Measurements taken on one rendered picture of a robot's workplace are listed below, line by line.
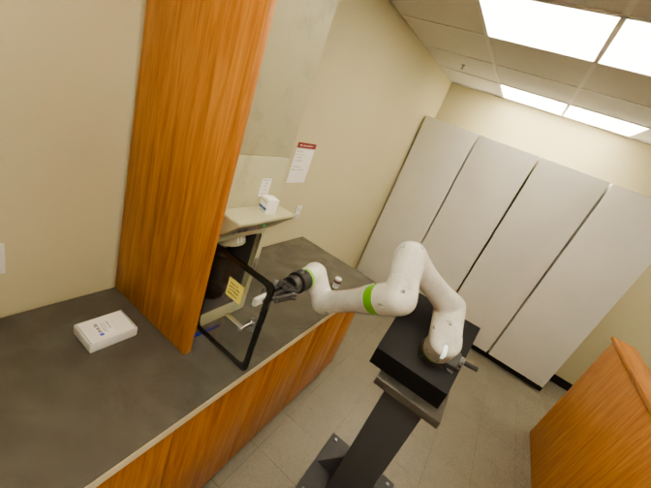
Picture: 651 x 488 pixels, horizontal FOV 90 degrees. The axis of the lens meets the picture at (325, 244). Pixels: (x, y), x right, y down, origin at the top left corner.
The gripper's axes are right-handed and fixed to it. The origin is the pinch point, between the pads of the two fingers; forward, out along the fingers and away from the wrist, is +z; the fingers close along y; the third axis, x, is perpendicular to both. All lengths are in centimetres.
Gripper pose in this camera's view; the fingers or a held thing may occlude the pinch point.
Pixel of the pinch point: (261, 298)
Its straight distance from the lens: 118.7
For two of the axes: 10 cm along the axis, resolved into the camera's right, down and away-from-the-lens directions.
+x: -3.4, 8.6, 3.9
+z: -5.1, 1.7, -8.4
